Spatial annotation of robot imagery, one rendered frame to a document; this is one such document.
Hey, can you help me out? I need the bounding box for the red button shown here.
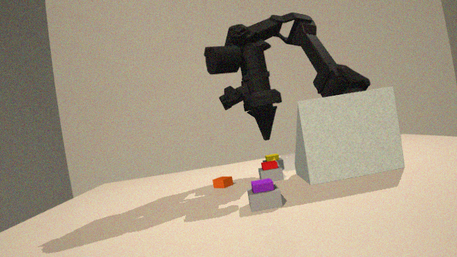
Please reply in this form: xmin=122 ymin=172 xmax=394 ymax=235
xmin=259 ymin=161 xmax=284 ymax=181

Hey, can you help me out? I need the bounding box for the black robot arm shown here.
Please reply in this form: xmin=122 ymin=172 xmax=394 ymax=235
xmin=204 ymin=13 xmax=371 ymax=110

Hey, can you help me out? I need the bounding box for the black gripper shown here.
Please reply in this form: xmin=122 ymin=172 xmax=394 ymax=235
xmin=242 ymin=68 xmax=282 ymax=140

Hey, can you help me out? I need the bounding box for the yellow button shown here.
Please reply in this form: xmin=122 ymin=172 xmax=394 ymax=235
xmin=263 ymin=154 xmax=284 ymax=170

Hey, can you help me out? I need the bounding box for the purple button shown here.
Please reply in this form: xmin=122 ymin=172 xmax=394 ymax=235
xmin=247 ymin=178 xmax=283 ymax=212

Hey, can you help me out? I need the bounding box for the orange block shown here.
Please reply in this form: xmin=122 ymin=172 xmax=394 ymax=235
xmin=212 ymin=177 xmax=233 ymax=188

